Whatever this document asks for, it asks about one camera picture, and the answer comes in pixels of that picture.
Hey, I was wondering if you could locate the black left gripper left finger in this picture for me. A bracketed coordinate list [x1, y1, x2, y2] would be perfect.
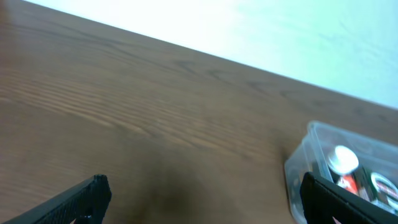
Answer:
[4, 174, 111, 224]

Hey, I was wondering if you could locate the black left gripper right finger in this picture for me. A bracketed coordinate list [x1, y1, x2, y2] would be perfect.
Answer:
[300, 172, 397, 224]

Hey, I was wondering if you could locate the red Panadol ActiFast box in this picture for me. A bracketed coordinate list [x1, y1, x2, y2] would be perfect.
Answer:
[336, 175, 358, 195]

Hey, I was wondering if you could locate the dark bottle white cap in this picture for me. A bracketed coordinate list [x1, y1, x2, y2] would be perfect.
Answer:
[326, 145, 359, 183]

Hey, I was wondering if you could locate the green Zam-Buk box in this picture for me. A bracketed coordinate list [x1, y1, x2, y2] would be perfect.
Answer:
[358, 172, 397, 215]

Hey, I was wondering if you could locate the clear plastic container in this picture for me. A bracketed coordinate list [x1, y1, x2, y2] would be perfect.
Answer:
[284, 121, 397, 224]

